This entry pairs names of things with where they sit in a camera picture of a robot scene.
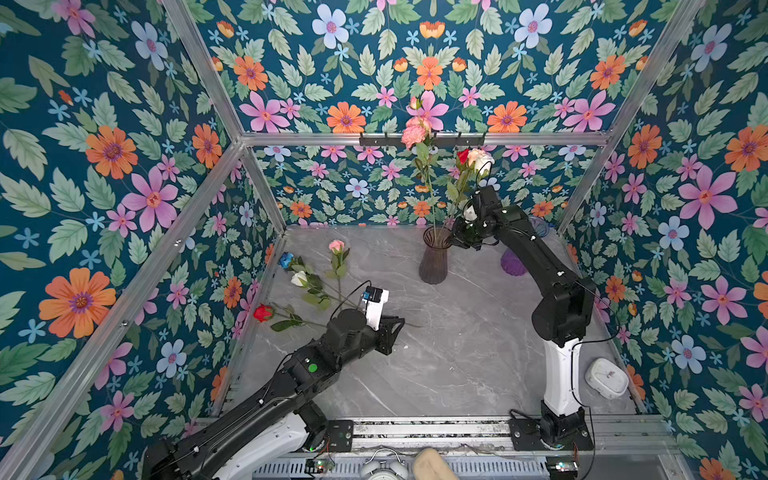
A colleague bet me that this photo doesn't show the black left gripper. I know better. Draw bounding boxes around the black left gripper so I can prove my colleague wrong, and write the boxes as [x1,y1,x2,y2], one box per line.
[332,315,406,371]

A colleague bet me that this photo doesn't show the smoky brown ribbed glass vase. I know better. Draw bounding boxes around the smoky brown ribbed glass vase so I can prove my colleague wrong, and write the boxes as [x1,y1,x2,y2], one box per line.
[418,226,451,285]

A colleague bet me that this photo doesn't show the white rose stem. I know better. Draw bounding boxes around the white rose stem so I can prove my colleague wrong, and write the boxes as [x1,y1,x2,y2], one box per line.
[461,148,495,211]
[291,271,354,311]

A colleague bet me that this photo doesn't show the red rose stem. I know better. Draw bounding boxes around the red rose stem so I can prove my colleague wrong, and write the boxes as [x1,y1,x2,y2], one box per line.
[253,304,326,332]
[444,149,472,229]

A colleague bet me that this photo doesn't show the pink peony flower stem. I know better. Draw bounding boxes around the pink peony flower stem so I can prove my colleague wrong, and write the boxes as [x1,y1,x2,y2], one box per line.
[401,90,437,227]

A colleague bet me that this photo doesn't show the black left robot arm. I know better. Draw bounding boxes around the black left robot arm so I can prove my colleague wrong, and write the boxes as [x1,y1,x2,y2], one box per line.
[140,309,405,479]

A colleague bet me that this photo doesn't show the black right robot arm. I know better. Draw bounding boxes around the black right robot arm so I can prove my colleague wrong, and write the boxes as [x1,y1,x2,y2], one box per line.
[451,187,595,451]

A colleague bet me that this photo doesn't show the purple ribbed glass vase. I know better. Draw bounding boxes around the purple ribbed glass vase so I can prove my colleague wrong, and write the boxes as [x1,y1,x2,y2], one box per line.
[500,217,550,277]

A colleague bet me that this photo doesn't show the small pink rose stem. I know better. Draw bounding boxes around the small pink rose stem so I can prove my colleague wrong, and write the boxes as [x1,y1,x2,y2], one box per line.
[326,239,349,306]

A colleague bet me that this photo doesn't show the blue rose stem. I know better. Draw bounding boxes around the blue rose stem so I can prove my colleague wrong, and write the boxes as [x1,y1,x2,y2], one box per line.
[279,252,306,273]

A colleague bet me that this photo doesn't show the silver twin bell alarm clock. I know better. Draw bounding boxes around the silver twin bell alarm clock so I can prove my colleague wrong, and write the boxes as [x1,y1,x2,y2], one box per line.
[359,447,409,480]

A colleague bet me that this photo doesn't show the beige sponge block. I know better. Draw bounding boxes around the beige sponge block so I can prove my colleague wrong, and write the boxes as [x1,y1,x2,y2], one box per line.
[412,448,458,480]

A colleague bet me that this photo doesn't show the white round timer device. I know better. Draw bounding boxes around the white round timer device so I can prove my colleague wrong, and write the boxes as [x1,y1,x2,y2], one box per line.
[585,358,629,400]

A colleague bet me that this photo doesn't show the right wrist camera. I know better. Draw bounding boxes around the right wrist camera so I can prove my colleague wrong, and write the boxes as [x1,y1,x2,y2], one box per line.
[462,202,478,223]

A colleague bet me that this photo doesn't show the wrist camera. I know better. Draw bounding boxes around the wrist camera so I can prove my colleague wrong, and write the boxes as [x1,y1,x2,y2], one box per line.
[362,286,389,331]
[462,202,478,223]

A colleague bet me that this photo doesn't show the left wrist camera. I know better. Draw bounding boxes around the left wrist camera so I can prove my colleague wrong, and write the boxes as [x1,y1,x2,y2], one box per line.
[362,286,389,331]

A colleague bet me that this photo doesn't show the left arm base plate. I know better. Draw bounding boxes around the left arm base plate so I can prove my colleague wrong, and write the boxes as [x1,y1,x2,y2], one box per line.
[309,420,355,454]

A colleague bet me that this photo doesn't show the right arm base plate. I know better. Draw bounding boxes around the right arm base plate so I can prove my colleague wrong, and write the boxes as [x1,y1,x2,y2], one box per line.
[508,409,595,451]

